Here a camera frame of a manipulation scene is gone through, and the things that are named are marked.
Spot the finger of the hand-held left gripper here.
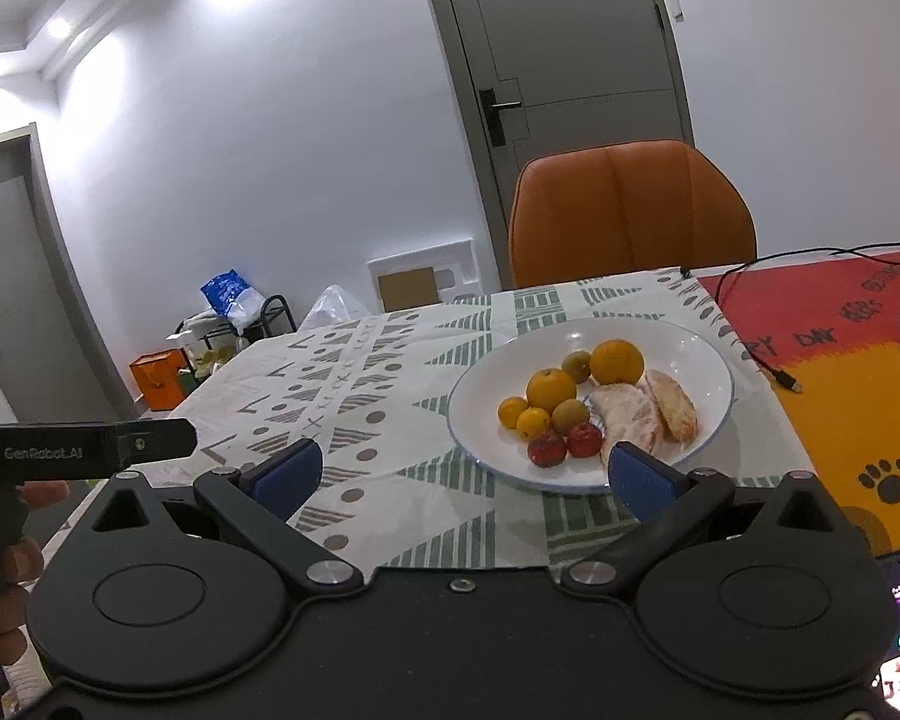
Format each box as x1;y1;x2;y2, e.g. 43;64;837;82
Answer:
116;422;198;460

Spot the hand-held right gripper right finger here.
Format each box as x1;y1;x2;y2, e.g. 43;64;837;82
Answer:
562;442;852;597

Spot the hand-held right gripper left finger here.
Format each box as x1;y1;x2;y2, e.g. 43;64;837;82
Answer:
90;439;365;593

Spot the large peeled pomelo segment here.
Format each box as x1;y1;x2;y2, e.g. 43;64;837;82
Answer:
589;382;665;466

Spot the red round fruit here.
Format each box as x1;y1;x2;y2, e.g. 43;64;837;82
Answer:
566;422;603;458

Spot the narrow peeled pomelo segment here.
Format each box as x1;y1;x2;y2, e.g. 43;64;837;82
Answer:
641;369;699;442

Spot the dark red passion fruit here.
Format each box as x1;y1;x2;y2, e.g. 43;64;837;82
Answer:
526;433;568;468

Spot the large orange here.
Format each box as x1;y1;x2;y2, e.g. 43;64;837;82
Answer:
589;339;644;386

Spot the medium orange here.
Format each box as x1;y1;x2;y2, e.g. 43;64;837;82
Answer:
526;367;578;415

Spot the white plate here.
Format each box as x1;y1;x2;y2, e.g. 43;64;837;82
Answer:
448;316;736;494

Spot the person's left hand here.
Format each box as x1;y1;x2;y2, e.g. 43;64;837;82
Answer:
0;480;72;665

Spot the orange paper bag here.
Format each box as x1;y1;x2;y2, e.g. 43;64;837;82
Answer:
129;352;192;412

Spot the blue and white bag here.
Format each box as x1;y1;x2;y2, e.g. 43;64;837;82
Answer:
200;270;266;331

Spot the black shoe rack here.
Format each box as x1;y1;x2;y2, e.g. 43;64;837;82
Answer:
176;294;297;361

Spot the clear plastic bag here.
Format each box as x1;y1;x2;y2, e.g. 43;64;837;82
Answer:
300;285;372;332

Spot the grey side door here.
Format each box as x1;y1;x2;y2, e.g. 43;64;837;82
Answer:
0;124;121;425

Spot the red and orange mat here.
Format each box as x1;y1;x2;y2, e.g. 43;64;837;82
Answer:
697;247;900;560

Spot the brown cardboard piece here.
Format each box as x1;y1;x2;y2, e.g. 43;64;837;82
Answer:
377;268;440;312

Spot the orange leather chair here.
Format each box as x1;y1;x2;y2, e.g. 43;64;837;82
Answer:
508;139;758;290

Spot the white foam packaging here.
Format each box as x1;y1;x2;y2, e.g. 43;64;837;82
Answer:
366;238;481;314

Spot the black cable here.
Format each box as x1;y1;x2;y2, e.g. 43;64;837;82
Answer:
712;244;900;393

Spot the black door handle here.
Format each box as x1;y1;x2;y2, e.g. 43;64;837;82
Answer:
478;88;524;147

